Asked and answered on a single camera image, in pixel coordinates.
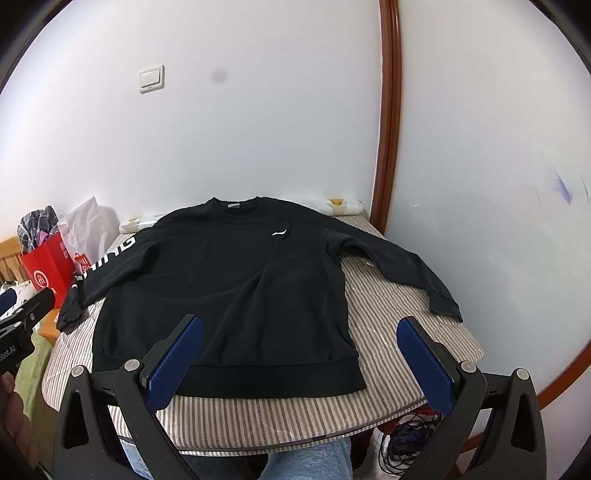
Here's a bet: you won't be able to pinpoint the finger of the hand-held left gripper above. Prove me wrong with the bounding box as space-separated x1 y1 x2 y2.
0 288 56 333

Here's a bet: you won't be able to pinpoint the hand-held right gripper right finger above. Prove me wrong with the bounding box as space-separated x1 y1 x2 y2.
396 316 548 480

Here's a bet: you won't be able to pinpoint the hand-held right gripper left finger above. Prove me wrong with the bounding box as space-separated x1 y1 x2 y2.
53 315 204 480

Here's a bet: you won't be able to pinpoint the black sweatshirt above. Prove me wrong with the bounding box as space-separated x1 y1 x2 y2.
56 197 463 398

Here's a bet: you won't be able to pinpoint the person's left hand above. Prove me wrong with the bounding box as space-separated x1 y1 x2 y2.
2 372 40 465

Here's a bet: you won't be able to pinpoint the green cloth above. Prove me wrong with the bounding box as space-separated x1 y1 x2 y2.
11 332 52 418

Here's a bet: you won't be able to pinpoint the red paper shopping bag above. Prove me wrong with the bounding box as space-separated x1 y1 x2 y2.
19 230 78 311

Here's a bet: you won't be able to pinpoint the wooden chair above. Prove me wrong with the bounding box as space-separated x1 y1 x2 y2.
0 235 29 288

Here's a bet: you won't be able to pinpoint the striped quilted mat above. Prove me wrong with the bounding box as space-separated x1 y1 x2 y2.
41 212 485 455

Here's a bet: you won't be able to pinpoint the plaid cloth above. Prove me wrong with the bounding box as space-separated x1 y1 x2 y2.
17 205 61 254

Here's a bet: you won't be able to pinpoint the white plastic bag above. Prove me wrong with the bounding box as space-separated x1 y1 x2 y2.
58 196 122 274

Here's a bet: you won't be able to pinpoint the person's blue trouser legs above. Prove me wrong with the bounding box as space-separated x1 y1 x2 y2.
124 438 357 480

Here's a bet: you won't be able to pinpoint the rolled fruit print tablecloth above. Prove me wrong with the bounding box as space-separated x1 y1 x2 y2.
119 198 366 234

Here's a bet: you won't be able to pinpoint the black cables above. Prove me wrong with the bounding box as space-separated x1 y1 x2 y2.
378 405 446 480

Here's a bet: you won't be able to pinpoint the brown wooden frame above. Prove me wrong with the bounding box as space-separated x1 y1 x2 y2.
368 0 589 455

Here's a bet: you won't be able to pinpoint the white wall switch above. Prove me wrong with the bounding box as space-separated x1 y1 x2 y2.
139 64 166 94

